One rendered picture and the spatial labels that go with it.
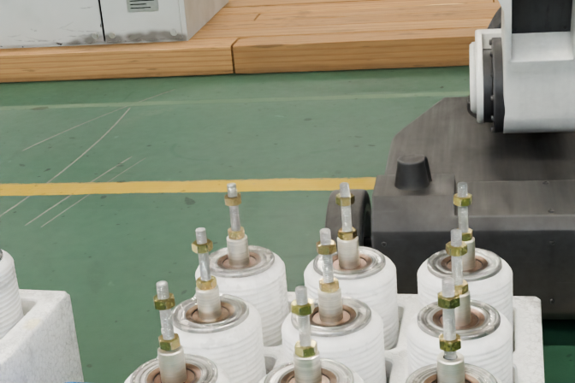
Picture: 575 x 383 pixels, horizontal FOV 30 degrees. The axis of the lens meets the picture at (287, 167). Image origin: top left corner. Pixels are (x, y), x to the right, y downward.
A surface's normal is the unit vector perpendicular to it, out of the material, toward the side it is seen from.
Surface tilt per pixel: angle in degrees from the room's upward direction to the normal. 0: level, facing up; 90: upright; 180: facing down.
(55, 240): 0
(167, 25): 90
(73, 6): 90
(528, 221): 46
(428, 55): 90
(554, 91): 106
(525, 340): 0
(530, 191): 0
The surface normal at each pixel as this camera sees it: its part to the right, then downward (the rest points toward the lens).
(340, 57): -0.15, 0.34
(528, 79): -0.12, 0.65
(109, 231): -0.07, -0.94
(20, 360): 0.97, 0.01
